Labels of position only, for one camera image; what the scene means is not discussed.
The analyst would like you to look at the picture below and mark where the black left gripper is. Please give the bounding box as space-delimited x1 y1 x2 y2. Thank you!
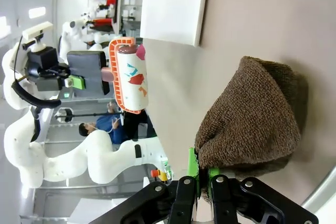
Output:
26 47 86 92

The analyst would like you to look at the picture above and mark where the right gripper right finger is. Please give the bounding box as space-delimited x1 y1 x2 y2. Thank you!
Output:
208 167 319 224

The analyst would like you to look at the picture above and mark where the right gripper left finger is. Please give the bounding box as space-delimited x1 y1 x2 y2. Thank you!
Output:
120 147 202 224

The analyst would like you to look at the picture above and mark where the lint roller with pink frame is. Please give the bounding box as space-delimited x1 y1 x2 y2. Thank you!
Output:
67 37 150 115

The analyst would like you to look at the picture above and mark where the pink paper scrap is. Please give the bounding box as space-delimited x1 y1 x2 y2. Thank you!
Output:
136 44 146 61

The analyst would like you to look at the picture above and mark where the brown terry cloth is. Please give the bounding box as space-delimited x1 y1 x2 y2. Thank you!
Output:
194 56 309 204

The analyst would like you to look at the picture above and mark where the black boom pole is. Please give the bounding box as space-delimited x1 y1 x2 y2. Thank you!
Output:
54 108 124 123

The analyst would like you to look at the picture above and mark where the red emergency stop button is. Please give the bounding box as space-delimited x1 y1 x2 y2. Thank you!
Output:
150 168 169 183

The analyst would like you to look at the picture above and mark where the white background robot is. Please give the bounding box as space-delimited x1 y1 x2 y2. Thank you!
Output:
58 11 106 60

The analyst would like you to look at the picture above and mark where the person in blue shirt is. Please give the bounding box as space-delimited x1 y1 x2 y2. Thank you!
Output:
78 102 124 145

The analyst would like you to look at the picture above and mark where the ceiling light panel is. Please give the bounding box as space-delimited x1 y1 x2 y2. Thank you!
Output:
28 7 46 20

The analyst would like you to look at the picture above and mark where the silver metal tray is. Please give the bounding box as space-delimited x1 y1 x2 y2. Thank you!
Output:
301 165 336 224

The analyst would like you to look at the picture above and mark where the white lint roller stand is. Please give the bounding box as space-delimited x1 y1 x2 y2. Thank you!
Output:
140 0 207 48

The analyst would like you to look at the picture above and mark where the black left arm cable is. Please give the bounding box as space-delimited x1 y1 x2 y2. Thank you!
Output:
10 35 61 142

